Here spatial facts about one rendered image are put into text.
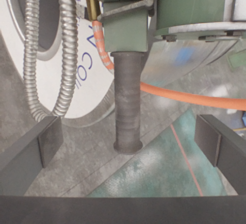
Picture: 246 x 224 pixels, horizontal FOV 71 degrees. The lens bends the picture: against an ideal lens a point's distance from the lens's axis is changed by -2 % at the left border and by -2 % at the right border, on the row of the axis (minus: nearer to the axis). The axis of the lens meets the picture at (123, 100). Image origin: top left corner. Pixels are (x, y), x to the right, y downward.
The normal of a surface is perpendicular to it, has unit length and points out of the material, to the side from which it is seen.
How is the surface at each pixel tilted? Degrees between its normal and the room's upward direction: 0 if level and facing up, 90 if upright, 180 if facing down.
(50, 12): 13
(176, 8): 102
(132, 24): 58
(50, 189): 0
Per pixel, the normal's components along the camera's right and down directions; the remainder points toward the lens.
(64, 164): 0.62, -0.24
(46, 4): 0.72, 0.14
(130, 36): -0.19, 0.27
